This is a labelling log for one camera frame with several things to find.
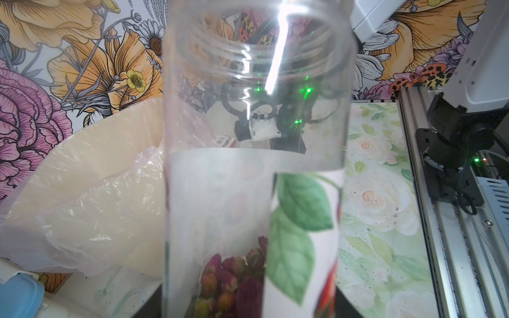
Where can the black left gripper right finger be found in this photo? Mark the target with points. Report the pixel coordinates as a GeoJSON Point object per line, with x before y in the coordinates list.
{"type": "Point", "coordinates": [343, 308]}

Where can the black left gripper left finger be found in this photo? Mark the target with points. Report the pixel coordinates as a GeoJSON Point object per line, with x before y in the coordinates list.
{"type": "Point", "coordinates": [152, 308]}

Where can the tall jar with white lid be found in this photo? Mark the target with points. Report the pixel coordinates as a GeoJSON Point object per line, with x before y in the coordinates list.
{"type": "Point", "coordinates": [257, 97]}

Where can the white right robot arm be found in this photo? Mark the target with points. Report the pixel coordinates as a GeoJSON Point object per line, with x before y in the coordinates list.
{"type": "Point", "coordinates": [463, 116]}

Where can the bin with plastic liner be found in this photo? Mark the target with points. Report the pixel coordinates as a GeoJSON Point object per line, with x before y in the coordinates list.
{"type": "Point", "coordinates": [96, 200]}

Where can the blue lidded storage box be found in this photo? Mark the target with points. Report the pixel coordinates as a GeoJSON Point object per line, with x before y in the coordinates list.
{"type": "Point", "coordinates": [21, 292]}

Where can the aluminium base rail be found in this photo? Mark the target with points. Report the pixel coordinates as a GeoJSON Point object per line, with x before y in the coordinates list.
{"type": "Point", "coordinates": [468, 253]}

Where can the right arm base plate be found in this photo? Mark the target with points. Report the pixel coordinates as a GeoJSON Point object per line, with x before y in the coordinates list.
{"type": "Point", "coordinates": [442, 165]}

